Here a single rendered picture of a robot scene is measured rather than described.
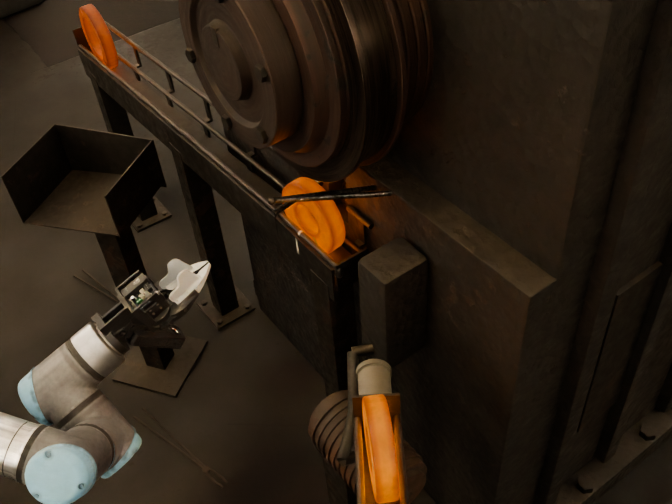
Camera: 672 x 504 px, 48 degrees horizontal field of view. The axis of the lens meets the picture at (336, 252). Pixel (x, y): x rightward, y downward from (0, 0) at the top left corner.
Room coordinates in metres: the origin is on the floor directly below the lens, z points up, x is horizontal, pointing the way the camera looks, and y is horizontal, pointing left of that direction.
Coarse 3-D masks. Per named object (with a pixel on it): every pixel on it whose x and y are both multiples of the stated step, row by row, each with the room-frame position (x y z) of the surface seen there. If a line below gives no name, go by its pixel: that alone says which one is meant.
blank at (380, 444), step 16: (368, 400) 0.63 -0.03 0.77; (384, 400) 0.63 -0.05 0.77; (368, 416) 0.60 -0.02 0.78; (384, 416) 0.59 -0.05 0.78; (368, 432) 0.58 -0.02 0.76; (384, 432) 0.57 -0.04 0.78; (368, 448) 0.61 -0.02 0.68; (384, 448) 0.55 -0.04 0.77; (384, 464) 0.53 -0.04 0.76; (384, 480) 0.52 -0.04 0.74; (384, 496) 0.51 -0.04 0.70
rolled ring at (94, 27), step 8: (80, 8) 2.02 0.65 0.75; (88, 8) 1.99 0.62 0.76; (80, 16) 2.05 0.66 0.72; (88, 16) 1.96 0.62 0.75; (96, 16) 1.96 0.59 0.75; (88, 24) 2.05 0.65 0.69; (96, 24) 1.94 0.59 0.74; (104, 24) 1.95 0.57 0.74; (88, 32) 2.05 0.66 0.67; (96, 32) 1.93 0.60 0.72; (104, 32) 1.93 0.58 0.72; (88, 40) 2.04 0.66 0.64; (96, 40) 2.05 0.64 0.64; (104, 40) 1.92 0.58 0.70; (112, 40) 1.93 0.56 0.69; (96, 48) 2.03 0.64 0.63; (104, 48) 1.92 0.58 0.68; (112, 48) 1.92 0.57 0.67; (96, 56) 2.01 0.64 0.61; (104, 56) 1.93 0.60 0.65; (112, 56) 1.92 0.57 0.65; (112, 64) 1.93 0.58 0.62
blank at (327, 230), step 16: (288, 192) 1.11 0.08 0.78; (304, 192) 1.07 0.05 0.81; (288, 208) 1.12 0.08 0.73; (304, 208) 1.11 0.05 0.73; (320, 208) 1.04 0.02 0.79; (336, 208) 1.04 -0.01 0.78; (304, 224) 1.09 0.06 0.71; (320, 224) 1.04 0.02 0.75; (336, 224) 1.02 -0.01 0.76; (320, 240) 1.04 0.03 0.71; (336, 240) 1.02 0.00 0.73
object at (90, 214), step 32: (64, 128) 1.49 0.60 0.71; (32, 160) 1.41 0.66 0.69; (64, 160) 1.49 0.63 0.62; (96, 160) 1.47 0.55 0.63; (128, 160) 1.44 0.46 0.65; (32, 192) 1.37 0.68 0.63; (64, 192) 1.41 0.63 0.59; (96, 192) 1.39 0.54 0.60; (128, 192) 1.28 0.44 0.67; (32, 224) 1.31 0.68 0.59; (64, 224) 1.29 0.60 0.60; (96, 224) 1.27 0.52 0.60; (128, 224) 1.25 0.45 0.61; (128, 256) 1.33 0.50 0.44; (160, 352) 1.32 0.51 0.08; (192, 352) 1.37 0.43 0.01; (128, 384) 1.28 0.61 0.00; (160, 384) 1.27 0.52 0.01
